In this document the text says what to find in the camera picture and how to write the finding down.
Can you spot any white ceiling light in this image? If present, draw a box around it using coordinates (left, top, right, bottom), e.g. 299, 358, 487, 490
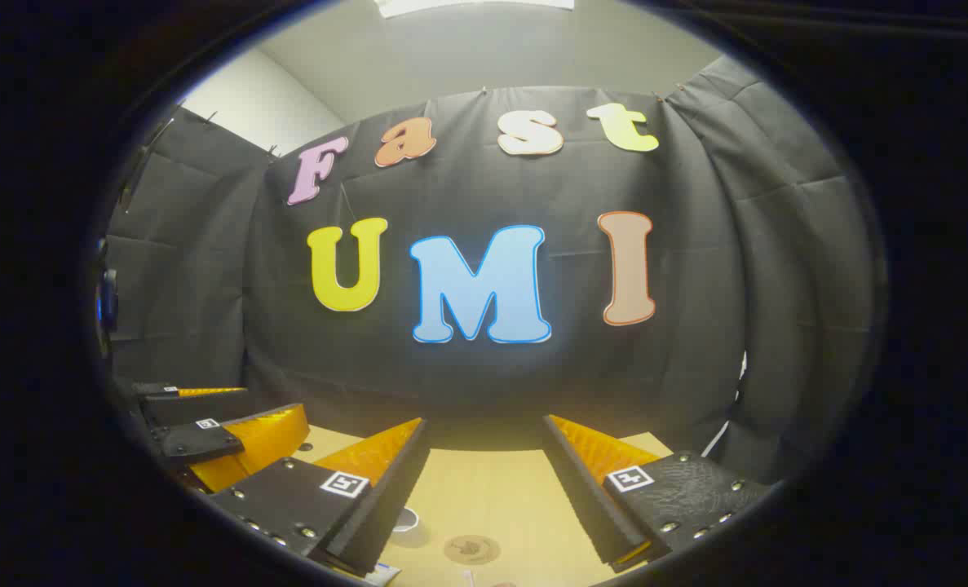
373, 0, 576, 19

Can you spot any wooden desktop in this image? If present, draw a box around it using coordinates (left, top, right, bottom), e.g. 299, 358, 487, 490
292, 424, 676, 587

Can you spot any round cork coaster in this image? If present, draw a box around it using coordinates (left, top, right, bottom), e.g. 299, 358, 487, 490
443, 534, 501, 566

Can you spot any dark device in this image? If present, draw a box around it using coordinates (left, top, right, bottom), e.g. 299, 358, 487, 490
96, 269, 119, 331

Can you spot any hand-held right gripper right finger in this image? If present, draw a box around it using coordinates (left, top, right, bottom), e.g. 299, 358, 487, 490
542, 414, 770, 573

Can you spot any black backdrop cloth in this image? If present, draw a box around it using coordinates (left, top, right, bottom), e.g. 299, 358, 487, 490
100, 53, 876, 490

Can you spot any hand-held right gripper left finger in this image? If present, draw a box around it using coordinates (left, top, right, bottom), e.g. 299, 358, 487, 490
206, 417, 431, 576

